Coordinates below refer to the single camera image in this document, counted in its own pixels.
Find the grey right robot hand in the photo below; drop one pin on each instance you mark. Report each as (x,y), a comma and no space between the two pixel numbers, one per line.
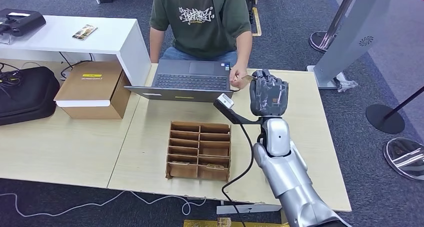
(268,96)

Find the person's left hand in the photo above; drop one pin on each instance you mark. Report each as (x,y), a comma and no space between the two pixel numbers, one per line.
(240,76)

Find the autumn trees ID card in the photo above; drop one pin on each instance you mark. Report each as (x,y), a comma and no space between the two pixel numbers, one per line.
(247,77)

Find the yellow room key card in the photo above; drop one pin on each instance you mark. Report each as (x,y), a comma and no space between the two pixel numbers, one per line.
(215,167)

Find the person's right forearm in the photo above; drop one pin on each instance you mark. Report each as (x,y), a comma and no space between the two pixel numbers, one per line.
(155,46)

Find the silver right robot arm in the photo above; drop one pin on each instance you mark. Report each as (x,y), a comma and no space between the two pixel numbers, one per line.
(288,179)

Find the person's left forearm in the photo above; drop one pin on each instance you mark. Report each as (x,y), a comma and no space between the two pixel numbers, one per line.
(244,50)

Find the person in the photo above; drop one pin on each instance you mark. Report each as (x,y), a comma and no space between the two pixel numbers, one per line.
(198,26)

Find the cardboard card organiser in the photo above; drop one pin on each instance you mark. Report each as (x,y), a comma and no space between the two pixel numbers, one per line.
(198,152)

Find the card in organiser slot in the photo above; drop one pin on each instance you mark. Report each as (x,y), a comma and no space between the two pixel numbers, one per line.
(180,163)

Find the grey laptop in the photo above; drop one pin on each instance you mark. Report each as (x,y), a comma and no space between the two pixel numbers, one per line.
(192,81)

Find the yellow floor tape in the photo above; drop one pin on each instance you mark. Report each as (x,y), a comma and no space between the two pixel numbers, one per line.
(257,21)

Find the chrome stanchion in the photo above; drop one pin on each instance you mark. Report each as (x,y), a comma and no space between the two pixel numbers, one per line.
(321,41)
(405,157)

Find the black wheeled equipment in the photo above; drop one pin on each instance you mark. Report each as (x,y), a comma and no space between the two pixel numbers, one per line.
(251,0)

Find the clear plastic bag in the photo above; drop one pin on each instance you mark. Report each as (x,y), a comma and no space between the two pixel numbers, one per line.
(346,83)

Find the grey kiosk stand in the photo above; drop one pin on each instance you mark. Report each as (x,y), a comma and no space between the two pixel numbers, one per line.
(357,36)

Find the black stanchion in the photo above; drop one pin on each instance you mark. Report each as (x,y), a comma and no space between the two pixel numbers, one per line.
(384,119)

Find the gold box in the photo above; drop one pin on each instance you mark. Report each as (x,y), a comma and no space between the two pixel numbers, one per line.
(205,223)

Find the cardboard box with yellow label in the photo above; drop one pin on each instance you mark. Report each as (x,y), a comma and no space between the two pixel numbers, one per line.
(89,86)

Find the smartphone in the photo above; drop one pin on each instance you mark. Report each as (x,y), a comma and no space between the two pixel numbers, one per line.
(85,32)

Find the white shelf desk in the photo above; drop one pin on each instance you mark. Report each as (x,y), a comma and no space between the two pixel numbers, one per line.
(66,40)

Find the black carry case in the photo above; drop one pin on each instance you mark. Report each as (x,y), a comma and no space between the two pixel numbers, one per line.
(26,96)

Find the black controller device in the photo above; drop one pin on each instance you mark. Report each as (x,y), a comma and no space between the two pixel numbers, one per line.
(21,21)

